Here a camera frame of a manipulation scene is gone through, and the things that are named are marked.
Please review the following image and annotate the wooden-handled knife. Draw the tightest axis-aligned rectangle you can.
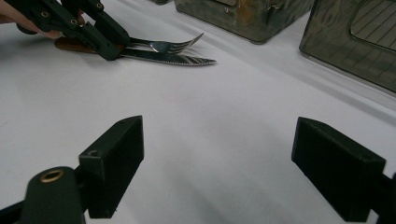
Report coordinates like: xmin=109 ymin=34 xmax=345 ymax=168
xmin=54 ymin=36 xmax=218 ymax=67

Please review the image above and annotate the wooden-handled fork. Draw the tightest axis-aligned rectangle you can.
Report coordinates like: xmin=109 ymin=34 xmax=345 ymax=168
xmin=129 ymin=32 xmax=205 ymax=54

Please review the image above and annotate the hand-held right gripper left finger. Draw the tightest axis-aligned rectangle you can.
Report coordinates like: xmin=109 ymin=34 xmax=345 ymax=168
xmin=78 ymin=115 xmax=145 ymax=219

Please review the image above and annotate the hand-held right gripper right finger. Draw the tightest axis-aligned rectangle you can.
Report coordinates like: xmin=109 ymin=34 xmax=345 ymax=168
xmin=291 ymin=116 xmax=387 ymax=222

